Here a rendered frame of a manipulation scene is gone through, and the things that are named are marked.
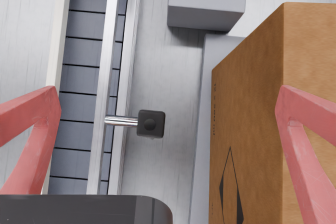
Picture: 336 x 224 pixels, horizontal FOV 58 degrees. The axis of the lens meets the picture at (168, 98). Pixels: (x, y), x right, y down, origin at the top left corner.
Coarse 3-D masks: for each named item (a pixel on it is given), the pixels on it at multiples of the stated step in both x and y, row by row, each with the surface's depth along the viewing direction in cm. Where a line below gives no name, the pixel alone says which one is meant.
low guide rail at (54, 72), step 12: (60, 0) 39; (60, 12) 39; (60, 24) 39; (60, 36) 39; (60, 48) 39; (48, 60) 38; (60, 60) 40; (48, 72) 38; (60, 72) 40; (48, 84) 38; (48, 168) 39; (48, 180) 39
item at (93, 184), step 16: (112, 0) 34; (112, 16) 34; (112, 32) 34; (112, 48) 34; (96, 96) 34; (96, 112) 33; (96, 128) 33; (96, 144) 33; (96, 160) 33; (96, 176) 33; (96, 192) 33
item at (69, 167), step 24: (72, 0) 42; (96, 0) 42; (120, 0) 43; (72, 24) 42; (96, 24) 42; (120, 24) 42; (72, 48) 42; (96, 48) 42; (120, 48) 42; (72, 72) 42; (96, 72) 42; (72, 96) 42; (72, 120) 42; (72, 144) 41; (72, 168) 41; (48, 192) 41; (72, 192) 41
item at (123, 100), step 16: (128, 0) 43; (128, 16) 43; (128, 32) 42; (128, 48) 42; (128, 64) 42; (128, 80) 42; (128, 96) 44; (128, 112) 46; (112, 144) 46; (112, 160) 41; (112, 176) 41; (112, 192) 41
